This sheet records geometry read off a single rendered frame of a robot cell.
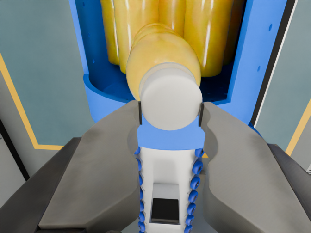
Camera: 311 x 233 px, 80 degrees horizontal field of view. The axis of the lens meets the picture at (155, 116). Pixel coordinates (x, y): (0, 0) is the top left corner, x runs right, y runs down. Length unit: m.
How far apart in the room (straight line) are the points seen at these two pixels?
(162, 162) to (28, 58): 1.43
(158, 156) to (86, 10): 0.48
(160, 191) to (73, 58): 1.22
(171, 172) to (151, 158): 0.10
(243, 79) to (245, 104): 0.04
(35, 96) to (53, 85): 0.22
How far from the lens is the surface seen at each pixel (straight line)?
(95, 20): 0.38
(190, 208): 0.81
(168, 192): 0.74
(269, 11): 0.23
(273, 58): 1.45
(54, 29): 1.64
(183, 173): 0.72
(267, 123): 1.87
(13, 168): 2.48
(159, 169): 0.71
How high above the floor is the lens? 1.41
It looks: 59 degrees down
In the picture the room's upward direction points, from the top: 172 degrees counter-clockwise
